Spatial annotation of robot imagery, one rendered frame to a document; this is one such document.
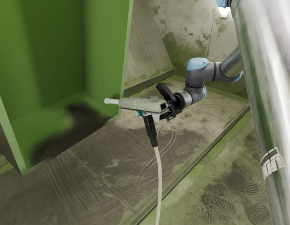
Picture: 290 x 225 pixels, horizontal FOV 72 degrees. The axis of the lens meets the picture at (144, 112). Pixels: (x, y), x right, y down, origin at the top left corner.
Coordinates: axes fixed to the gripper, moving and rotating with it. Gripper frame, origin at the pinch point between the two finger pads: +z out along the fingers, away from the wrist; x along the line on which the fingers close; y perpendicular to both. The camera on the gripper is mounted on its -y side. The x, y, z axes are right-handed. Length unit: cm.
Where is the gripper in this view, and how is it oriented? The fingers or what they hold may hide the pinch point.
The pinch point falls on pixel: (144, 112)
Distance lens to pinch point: 83.1
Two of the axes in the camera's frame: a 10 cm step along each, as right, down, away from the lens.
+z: -7.7, 3.5, -5.4
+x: -6.0, -0.9, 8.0
